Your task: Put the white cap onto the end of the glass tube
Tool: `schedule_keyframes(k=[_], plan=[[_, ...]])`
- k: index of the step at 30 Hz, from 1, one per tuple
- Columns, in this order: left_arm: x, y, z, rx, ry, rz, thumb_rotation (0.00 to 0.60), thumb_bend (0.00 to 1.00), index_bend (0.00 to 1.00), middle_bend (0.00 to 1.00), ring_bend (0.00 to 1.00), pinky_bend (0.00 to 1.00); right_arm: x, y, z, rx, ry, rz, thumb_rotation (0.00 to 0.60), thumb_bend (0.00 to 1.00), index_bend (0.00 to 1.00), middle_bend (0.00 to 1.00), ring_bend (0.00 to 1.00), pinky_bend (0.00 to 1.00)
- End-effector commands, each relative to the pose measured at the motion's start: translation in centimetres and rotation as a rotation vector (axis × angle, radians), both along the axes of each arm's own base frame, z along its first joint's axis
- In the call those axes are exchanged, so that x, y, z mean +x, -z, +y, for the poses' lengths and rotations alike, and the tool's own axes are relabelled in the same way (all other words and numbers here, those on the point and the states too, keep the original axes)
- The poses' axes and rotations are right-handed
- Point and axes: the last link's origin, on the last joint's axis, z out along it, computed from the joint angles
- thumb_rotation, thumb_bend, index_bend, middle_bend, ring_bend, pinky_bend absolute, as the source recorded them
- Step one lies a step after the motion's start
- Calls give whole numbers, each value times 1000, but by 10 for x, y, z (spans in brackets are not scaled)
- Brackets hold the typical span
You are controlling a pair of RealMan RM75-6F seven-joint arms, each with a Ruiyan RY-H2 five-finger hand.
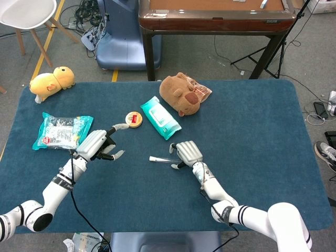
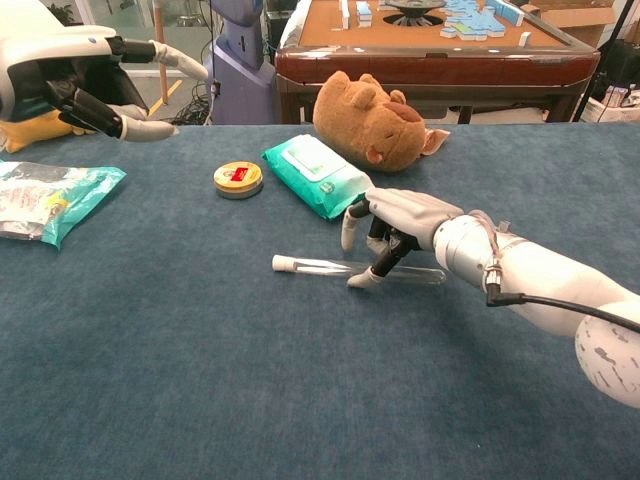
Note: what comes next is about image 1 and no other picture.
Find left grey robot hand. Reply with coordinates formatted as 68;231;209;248
76;123;131;162

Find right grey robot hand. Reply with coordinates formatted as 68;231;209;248
169;140;204;170

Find clear plastic tube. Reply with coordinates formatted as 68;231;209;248
149;155;183;165

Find teal snack bag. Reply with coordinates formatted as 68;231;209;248
31;111;95;151

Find teal wet wipes pack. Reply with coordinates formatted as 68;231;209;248
140;96;183;141

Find round yellow tin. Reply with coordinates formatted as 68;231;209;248
124;111;143;130

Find blue felt table mat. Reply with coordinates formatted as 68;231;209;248
0;79;334;235

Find brown capybara plush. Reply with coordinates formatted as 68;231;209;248
159;72;202;117

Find transparent snack packet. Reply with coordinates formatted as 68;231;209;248
183;73;213;104

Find yellow duck plush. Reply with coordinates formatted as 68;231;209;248
29;66;76;104

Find grey blue robot torso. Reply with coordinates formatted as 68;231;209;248
110;230;223;252

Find blue grey machine base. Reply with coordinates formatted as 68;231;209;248
95;0;162;71

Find white power strip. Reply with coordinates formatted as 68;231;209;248
80;27;100;51

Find black tripod stand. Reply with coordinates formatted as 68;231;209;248
230;0;313;80

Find brown mahjong table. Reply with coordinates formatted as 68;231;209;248
138;0;298;82

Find grey sneaker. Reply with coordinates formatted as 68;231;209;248
314;140;336;173

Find black smartphone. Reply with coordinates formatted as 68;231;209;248
313;101;329;120

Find white chair wooden legs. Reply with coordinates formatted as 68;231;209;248
0;0;80;69

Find white charger block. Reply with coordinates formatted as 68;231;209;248
328;90;336;117

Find white packaging pile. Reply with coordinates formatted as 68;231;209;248
306;0;336;15

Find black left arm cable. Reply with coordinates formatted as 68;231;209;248
68;149;112;252

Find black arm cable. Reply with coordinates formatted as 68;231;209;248
199;190;240;252
68;149;112;252

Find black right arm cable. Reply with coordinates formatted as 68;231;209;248
199;190;240;252

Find white floor cable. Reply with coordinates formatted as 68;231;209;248
305;112;331;127

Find black floor cable bundle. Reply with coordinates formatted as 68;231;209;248
59;0;109;57

